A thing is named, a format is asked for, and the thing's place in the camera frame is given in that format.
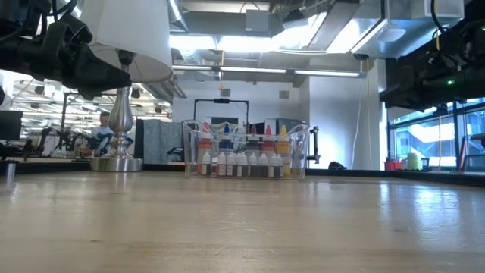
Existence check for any white hanging cord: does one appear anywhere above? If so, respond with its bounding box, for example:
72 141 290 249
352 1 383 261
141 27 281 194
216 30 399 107
352 60 371 152

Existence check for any black monitor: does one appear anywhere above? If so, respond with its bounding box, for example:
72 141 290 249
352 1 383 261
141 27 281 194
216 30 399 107
0 110 23 141

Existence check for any large purple food coloring bottle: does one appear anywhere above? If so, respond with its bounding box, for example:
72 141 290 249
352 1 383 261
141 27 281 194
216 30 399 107
246 124 261 177

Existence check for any person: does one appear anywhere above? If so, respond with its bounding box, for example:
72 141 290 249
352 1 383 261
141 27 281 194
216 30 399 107
90 111 114 156

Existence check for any black clamp mount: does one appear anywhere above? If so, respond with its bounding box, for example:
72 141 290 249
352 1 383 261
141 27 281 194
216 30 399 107
307 127 321 165

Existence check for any ceiling light strip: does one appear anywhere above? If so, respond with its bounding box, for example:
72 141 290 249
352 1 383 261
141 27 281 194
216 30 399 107
172 64 361 78

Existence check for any large blue food coloring bottle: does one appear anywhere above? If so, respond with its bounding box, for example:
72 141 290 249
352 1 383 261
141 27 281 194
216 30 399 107
218 123 235 177

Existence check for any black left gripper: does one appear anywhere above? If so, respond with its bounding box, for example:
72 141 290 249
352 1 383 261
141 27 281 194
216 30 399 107
0 22 133 100

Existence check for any grey divider panel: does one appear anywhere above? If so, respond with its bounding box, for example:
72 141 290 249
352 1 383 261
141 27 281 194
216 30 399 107
135 119 183 165

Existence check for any black window frame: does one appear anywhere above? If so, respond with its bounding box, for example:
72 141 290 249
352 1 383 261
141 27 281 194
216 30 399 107
386 98 485 171

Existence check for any green spool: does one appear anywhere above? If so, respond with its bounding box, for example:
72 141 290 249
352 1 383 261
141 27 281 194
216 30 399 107
406 152 422 171

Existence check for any black frame stand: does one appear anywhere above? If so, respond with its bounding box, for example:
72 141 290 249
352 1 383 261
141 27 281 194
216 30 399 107
192 98 250 126

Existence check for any large orange food coloring bottle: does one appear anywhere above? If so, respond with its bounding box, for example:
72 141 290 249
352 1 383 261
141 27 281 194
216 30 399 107
196 121 213 176

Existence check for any silver table lamp white shade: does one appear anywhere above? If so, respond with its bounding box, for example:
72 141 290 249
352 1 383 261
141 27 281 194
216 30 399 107
79 0 174 174

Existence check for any clear plastic bin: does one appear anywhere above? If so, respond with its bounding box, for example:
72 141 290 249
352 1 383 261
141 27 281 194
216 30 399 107
182 120 311 180

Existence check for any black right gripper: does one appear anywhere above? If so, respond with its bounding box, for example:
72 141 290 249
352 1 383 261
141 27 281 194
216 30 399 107
380 36 485 113

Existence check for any large yellow food coloring bottle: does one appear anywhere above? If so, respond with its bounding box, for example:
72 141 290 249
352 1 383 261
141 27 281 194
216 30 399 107
276 124 293 177

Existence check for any small red dropper bottle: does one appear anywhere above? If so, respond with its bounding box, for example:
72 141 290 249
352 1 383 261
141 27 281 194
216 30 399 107
237 152 249 177

